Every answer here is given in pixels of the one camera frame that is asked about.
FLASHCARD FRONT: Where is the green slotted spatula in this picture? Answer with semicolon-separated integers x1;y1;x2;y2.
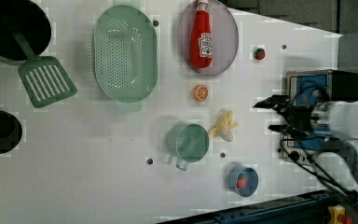
2;18;77;108

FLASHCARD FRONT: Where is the blue table frame rail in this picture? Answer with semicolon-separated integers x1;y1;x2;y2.
159;190;337;224

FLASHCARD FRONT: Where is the green measuring cup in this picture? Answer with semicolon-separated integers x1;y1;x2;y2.
166;122;210;171

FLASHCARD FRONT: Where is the large black pot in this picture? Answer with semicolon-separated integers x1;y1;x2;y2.
0;0;51;61

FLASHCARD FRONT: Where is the grey round plate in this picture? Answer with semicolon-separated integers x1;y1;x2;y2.
176;0;239;76

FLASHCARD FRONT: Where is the orange slice toy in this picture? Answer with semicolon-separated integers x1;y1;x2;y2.
192;85;209;102

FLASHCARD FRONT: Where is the yellow emergency stop box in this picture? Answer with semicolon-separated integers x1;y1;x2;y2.
328;205;353;224

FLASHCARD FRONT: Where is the green plastic colander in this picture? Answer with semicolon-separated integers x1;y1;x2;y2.
93;0;158;112

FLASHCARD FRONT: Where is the plush yellow banana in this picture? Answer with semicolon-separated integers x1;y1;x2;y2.
209;109;238;142

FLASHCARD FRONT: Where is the blue bowl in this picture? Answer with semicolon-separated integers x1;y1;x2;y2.
227;164;259;197

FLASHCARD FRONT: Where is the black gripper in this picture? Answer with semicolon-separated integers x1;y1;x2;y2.
254;95;313;138

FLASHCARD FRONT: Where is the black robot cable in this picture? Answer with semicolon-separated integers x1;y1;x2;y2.
279;83;358;216

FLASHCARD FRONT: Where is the loose strawberry toy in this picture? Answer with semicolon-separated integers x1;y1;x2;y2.
255;48;266;61

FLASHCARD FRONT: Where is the strawberry in blue bowl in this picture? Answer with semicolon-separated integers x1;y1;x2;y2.
236;174;248;189

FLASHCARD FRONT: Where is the red ketchup bottle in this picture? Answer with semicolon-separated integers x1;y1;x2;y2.
189;0;213;68

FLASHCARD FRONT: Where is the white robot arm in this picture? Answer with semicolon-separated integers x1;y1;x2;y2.
255;95;358;203

